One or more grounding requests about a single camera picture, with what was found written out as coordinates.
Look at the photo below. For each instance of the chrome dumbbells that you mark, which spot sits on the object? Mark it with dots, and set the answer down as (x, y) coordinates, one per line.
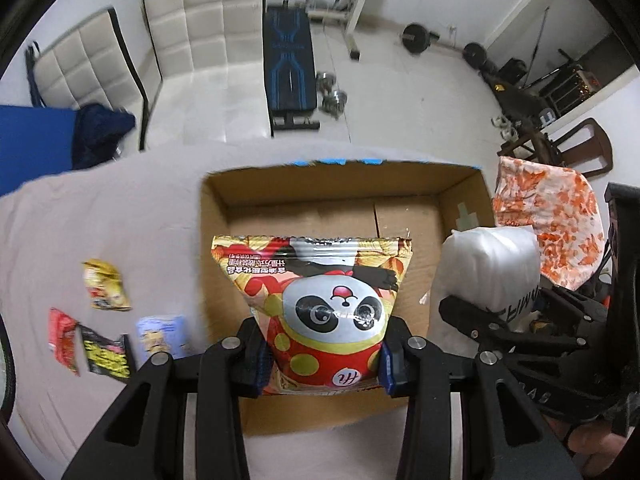
(333, 100)

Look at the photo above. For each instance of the milk carton cardboard box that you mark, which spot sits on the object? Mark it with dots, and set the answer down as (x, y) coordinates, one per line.
(368, 198)

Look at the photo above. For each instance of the blue foam cushion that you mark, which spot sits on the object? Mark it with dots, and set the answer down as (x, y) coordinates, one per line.
(35, 142)

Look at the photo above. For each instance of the white barbell rack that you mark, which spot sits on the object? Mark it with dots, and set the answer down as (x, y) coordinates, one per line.
(343, 13)

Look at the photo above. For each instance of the red floral snack packet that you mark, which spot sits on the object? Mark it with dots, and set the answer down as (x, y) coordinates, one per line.
(62, 329)

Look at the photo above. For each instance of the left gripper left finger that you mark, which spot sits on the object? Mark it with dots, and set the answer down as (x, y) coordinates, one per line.
(141, 435)

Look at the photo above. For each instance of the brown wooden chair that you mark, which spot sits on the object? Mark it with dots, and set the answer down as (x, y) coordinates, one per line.
(535, 146)

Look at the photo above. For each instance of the dark blue cloth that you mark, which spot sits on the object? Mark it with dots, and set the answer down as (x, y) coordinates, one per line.
(97, 133)

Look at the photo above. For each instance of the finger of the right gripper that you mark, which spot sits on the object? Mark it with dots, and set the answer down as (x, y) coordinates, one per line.
(567, 309)
(490, 332)

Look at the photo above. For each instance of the blue cartoon tissue pack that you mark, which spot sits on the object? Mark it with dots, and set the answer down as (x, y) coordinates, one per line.
(164, 333)

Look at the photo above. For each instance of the black blue weight bench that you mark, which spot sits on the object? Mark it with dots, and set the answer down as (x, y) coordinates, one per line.
(290, 77)

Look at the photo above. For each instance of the white quilted chair left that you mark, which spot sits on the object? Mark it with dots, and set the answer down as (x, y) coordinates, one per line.
(91, 64)

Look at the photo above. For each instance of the small panda snack bag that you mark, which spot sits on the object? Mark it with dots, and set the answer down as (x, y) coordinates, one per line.
(104, 286)

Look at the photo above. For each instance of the large panda snack bag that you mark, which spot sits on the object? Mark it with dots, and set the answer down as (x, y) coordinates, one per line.
(322, 304)

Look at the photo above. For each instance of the white quilted chair right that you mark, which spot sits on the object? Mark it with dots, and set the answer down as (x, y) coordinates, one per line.
(210, 54)

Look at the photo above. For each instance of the white quilted chair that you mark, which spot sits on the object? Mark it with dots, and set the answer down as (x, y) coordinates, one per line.
(91, 64)
(210, 54)

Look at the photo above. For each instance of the black shoe shine wipes pack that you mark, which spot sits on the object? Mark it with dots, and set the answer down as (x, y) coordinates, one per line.
(112, 358)

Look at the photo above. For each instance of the white packaged sock bag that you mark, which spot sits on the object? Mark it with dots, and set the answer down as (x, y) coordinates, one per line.
(496, 269)

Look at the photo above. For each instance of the orange white patterned cloth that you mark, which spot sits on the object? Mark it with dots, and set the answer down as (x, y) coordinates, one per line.
(560, 206)

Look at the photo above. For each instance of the floor barbell with plates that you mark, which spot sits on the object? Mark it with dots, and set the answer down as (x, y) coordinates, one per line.
(416, 39)

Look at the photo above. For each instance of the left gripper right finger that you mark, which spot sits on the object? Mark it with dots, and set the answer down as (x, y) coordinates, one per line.
(503, 434)

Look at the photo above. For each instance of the grey table cloth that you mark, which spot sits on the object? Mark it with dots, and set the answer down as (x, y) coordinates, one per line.
(142, 215)

